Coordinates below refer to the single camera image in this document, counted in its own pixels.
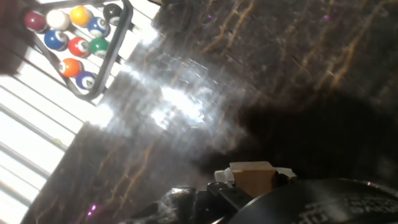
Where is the red billiard ball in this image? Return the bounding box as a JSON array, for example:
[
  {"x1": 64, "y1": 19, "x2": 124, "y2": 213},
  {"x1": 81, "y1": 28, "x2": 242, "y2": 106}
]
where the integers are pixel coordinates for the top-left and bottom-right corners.
[{"x1": 67, "y1": 36, "x2": 92, "y2": 59}]

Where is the green billiard ball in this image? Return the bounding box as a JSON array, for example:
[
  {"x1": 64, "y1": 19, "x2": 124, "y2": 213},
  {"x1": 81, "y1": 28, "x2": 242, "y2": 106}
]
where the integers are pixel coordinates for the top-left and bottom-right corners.
[{"x1": 88, "y1": 37, "x2": 110, "y2": 59}]

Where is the violet blue billiard ball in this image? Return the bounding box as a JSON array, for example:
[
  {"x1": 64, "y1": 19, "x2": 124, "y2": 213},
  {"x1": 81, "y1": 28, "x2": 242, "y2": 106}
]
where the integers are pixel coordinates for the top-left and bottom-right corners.
[{"x1": 75, "y1": 70, "x2": 97, "y2": 91}]

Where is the small pale wooden cube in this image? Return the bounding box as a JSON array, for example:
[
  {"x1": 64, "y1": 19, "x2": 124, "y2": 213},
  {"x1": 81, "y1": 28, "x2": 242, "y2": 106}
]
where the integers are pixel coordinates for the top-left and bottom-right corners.
[{"x1": 229, "y1": 161, "x2": 278, "y2": 199}]

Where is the maroon billiard ball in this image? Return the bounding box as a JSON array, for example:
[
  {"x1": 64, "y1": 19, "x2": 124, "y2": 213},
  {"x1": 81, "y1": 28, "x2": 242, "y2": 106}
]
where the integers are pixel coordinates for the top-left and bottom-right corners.
[{"x1": 23, "y1": 11, "x2": 50, "y2": 34}]

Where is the black tray of coloured balls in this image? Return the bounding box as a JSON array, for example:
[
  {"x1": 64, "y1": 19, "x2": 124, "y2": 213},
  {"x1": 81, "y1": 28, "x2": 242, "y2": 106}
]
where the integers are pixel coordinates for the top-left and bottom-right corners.
[{"x1": 21, "y1": 0, "x2": 135, "y2": 102}]

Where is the orange billiard ball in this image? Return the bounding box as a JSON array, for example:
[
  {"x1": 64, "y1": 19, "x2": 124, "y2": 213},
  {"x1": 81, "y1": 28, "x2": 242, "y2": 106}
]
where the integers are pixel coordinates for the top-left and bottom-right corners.
[{"x1": 58, "y1": 57, "x2": 85, "y2": 78}]

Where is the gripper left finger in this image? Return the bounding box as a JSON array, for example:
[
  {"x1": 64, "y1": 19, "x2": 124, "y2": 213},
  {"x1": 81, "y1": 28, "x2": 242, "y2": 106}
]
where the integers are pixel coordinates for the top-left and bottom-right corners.
[{"x1": 195, "y1": 167, "x2": 253, "y2": 223}]

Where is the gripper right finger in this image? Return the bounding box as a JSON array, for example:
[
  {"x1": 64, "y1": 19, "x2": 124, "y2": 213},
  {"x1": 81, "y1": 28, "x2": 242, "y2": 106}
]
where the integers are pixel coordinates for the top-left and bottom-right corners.
[{"x1": 275, "y1": 167, "x2": 298, "y2": 187}]

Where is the black billiard ball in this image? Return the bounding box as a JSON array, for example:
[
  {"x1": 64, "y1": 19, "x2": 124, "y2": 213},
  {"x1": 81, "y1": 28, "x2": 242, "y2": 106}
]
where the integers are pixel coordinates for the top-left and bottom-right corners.
[{"x1": 103, "y1": 2, "x2": 124, "y2": 26}]

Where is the blue striped billiard ball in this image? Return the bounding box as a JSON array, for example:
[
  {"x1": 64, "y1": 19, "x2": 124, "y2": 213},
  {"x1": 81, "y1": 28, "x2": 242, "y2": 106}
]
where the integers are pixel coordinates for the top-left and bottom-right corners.
[{"x1": 86, "y1": 16, "x2": 111, "y2": 39}]

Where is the yellow billiard ball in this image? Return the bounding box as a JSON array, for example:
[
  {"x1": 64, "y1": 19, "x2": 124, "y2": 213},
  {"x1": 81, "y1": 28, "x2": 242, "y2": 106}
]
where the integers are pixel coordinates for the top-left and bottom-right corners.
[{"x1": 69, "y1": 5, "x2": 94, "y2": 28}]

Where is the white billiard ball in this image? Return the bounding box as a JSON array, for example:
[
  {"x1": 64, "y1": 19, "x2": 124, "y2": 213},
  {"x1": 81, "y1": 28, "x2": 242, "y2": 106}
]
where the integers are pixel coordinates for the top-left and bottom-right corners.
[{"x1": 45, "y1": 9, "x2": 72, "y2": 31}]

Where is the solid blue billiard ball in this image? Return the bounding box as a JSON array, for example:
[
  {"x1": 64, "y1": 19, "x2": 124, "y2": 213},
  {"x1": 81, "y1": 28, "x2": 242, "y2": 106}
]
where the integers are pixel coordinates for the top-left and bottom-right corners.
[{"x1": 44, "y1": 29, "x2": 70, "y2": 52}]

